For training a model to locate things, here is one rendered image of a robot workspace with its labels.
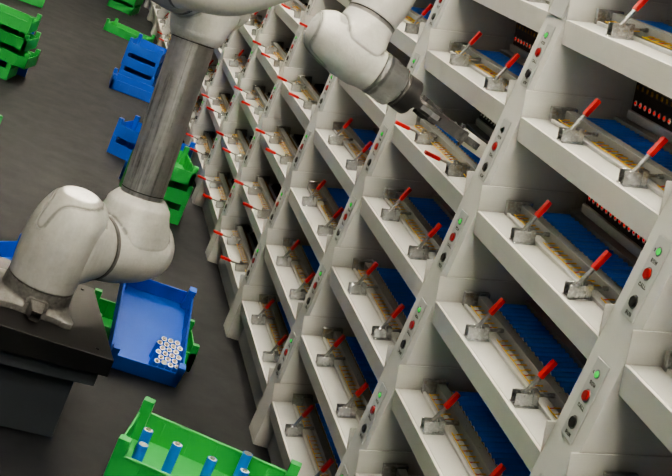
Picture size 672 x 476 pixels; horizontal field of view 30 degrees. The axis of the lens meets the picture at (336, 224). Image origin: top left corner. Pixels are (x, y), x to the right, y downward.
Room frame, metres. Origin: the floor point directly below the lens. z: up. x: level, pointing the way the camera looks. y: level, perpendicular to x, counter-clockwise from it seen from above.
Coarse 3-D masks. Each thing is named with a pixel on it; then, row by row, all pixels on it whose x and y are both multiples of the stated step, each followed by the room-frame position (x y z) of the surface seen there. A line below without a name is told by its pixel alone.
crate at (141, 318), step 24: (120, 288) 3.28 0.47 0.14; (144, 288) 3.33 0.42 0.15; (168, 288) 3.34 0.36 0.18; (192, 288) 3.34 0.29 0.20; (120, 312) 3.24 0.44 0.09; (144, 312) 3.28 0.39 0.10; (168, 312) 3.32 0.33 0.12; (120, 336) 3.17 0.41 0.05; (144, 336) 3.21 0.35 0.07; (168, 336) 3.25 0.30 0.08; (120, 360) 3.06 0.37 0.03; (144, 360) 3.15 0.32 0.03; (168, 384) 3.12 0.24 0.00
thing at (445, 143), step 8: (424, 120) 2.97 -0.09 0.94; (416, 128) 2.94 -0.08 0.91; (424, 128) 2.94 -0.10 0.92; (432, 128) 2.89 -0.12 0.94; (440, 136) 2.81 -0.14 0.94; (440, 144) 2.80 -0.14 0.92; (448, 144) 2.74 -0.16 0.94; (448, 152) 2.72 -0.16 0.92; (456, 152) 2.68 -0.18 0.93; (464, 160) 2.62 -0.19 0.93; (472, 168) 2.56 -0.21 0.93
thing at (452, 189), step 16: (448, 112) 3.02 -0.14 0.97; (464, 112) 3.03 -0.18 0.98; (400, 128) 2.95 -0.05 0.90; (480, 128) 2.97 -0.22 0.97; (400, 144) 2.91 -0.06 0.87; (416, 144) 2.80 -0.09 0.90; (416, 160) 2.76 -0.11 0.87; (432, 160) 2.67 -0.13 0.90; (448, 160) 2.69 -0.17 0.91; (432, 176) 2.63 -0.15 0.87; (448, 176) 2.55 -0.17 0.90; (448, 192) 2.51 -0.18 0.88; (464, 192) 2.41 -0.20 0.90
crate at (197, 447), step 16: (144, 400) 2.05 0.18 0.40; (144, 416) 2.05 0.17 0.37; (160, 416) 2.06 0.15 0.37; (128, 432) 1.96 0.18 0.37; (160, 432) 2.06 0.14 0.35; (176, 432) 2.06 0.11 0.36; (192, 432) 2.06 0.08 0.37; (128, 448) 1.88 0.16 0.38; (160, 448) 2.05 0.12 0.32; (192, 448) 2.06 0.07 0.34; (208, 448) 2.06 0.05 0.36; (224, 448) 2.06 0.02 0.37; (112, 464) 1.87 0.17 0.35; (128, 464) 1.87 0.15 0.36; (144, 464) 1.87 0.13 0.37; (160, 464) 2.00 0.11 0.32; (176, 464) 2.02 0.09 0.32; (192, 464) 2.05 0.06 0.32; (224, 464) 2.06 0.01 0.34; (256, 464) 2.07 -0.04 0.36; (272, 464) 2.07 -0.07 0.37
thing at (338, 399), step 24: (312, 336) 2.99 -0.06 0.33; (336, 336) 2.96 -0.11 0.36; (312, 360) 2.84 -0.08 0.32; (336, 360) 2.86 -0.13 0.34; (360, 360) 2.84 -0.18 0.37; (312, 384) 2.80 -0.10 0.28; (336, 384) 2.72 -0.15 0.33; (360, 384) 2.69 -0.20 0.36; (336, 408) 2.57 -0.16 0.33; (360, 408) 2.58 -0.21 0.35; (336, 432) 2.51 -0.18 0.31
